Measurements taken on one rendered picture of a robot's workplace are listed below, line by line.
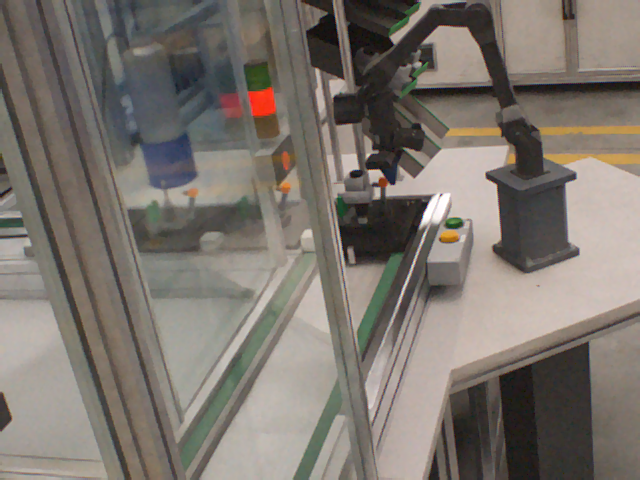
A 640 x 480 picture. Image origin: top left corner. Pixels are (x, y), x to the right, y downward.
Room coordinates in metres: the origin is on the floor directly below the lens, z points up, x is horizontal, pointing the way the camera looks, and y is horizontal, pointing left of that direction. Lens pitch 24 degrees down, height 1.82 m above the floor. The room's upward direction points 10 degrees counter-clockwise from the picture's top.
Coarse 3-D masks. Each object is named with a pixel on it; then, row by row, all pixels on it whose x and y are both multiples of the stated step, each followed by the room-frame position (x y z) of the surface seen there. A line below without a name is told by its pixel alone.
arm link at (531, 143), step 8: (512, 128) 1.79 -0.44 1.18; (520, 128) 1.78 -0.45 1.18; (536, 128) 1.85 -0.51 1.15; (512, 136) 1.78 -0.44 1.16; (520, 136) 1.78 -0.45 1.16; (528, 136) 1.78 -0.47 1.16; (536, 136) 1.82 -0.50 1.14; (520, 144) 1.78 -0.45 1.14; (528, 144) 1.77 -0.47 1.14; (536, 144) 1.77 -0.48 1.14; (520, 152) 1.78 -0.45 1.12; (528, 152) 1.77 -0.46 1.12; (536, 152) 1.78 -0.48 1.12
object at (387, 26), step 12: (300, 0) 2.19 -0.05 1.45; (312, 0) 2.18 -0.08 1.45; (324, 0) 2.16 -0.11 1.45; (348, 0) 2.26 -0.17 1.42; (360, 0) 2.25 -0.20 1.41; (372, 0) 2.24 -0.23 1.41; (348, 12) 2.13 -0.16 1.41; (360, 12) 2.20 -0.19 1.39; (372, 12) 2.21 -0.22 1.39; (384, 12) 2.22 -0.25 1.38; (396, 12) 2.21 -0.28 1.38; (360, 24) 2.12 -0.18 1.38; (372, 24) 2.10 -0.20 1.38; (384, 24) 2.15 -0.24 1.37; (396, 24) 2.11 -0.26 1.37; (384, 36) 2.09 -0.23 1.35
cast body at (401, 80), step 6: (402, 66) 2.14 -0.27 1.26; (408, 66) 2.15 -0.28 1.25; (396, 72) 2.14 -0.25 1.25; (402, 72) 2.13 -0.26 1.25; (408, 72) 2.16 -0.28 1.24; (396, 78) 2.14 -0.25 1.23; (402, 78) 2.14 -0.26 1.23; (408, 78) 2.16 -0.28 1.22; (390, 84) 2.15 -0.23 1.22; (396, 84) 2.14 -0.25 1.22; (402, 84) 2.13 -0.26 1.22; (408, 84) 2.15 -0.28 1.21
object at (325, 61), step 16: (320, 32) 2.30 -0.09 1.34; (336, 32) 2.29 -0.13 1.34; (352, 32) 2.27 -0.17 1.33; (320, 48) 2.18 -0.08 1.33; (336, 48) 2.15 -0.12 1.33; (352, 48) 2.27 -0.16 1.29; (320, 64) 2.18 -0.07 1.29; (336, 64) 2.16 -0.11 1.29; (416, 80) 2.18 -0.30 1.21; (400, 96) 2.09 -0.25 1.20
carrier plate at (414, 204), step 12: (348, 204) 2.03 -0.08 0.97; (396, 204) 1.98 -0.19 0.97; (420, 204) 1.96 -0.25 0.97; (396, 216) 1.91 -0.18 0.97; (408, 216) 1.90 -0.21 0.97; (384, 228) 1.86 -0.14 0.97; (396, 228) 1.85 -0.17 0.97; (408, 228) 1.83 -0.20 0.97; (348, 240) 1.83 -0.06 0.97; (360, 240) 1.82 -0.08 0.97; (372, 240) 1.81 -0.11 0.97; (384, 240) 1.79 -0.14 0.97; (396, 240) 1.78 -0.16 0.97; (408, 240) 1.81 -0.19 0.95
